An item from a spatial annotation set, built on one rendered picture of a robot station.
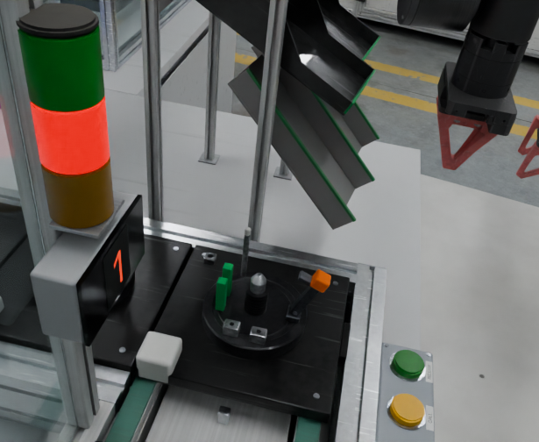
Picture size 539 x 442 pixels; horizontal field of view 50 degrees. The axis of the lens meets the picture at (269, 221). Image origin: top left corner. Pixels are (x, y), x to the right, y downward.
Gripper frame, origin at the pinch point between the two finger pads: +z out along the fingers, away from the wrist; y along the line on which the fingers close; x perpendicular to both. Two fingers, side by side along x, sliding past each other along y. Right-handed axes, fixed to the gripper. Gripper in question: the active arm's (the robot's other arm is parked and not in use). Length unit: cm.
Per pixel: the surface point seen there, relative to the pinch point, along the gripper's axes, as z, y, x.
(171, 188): 38, -34, -44
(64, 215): -3.7, 26.9, -31.3
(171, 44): 38, -105, -70
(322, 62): 1.5, -24.0, -17.6
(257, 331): 22.9, 10.6, -17.3
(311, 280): 17.2, 5.4, -12.1
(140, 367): 26.4, 17.5, -29.8
